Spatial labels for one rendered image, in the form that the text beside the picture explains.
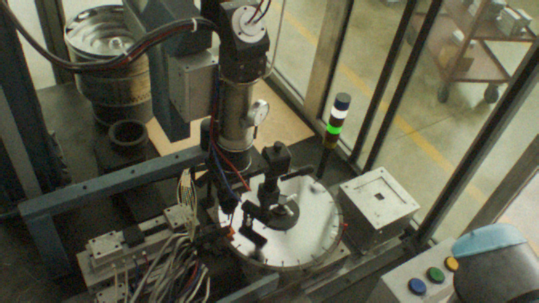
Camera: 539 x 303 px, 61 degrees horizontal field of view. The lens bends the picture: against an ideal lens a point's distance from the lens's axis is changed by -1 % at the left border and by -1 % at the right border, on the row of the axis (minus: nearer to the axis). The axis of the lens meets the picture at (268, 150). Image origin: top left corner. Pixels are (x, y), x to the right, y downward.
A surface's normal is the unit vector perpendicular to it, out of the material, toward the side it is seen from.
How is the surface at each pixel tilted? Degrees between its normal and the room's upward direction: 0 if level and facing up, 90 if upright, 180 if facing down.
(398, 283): 0
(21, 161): 90
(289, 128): 0
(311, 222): 0
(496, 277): 54
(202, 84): 90
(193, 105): 90
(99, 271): 90
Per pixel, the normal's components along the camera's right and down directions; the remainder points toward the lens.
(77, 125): 0.12, -0.69
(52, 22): 0.51, 0.66
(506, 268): -0.40, -0.54
